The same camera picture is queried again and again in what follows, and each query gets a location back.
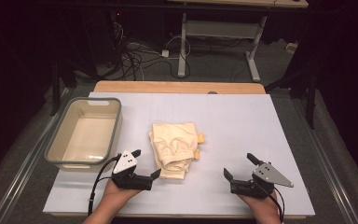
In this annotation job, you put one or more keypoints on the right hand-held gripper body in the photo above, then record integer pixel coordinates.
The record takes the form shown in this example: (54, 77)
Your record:
(261, 182)

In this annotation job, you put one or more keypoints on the wooden table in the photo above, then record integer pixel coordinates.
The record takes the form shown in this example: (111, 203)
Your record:
(167, 87)

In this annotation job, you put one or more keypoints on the small white box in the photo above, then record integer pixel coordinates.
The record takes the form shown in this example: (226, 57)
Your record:
(291, 47)

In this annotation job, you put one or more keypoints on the black stand leg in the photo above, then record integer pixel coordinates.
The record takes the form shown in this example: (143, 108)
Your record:
(310, 102)
(55, 90)

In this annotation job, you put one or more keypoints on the cream cloth garment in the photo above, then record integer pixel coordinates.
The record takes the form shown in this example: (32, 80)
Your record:
(174, 146)

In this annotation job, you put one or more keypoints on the white metal desk frame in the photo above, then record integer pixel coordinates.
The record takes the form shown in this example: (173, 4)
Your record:
(220, 29)

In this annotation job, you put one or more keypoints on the person's right hand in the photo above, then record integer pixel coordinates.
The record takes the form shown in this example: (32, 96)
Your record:
(261, 203)

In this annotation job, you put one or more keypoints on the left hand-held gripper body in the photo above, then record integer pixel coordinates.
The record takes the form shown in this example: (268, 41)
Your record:
(127, 179)

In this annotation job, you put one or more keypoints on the person's left hand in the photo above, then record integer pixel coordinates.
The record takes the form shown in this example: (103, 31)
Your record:
(115, 194)

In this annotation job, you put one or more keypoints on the light wooden desk top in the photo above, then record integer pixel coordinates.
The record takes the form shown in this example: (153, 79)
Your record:
(239, 3)

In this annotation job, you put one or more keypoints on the white table mat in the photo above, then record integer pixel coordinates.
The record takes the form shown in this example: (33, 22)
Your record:
(245, 124)

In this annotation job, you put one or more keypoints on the beige plastic basin grey rim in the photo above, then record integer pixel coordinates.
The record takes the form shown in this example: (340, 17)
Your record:
(87, 140)

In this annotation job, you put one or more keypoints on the white power adapter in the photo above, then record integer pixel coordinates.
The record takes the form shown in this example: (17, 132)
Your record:
(165, 53)

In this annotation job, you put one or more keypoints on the metal floor rail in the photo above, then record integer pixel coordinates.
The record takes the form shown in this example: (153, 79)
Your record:
(21, 168)
(329, 168)

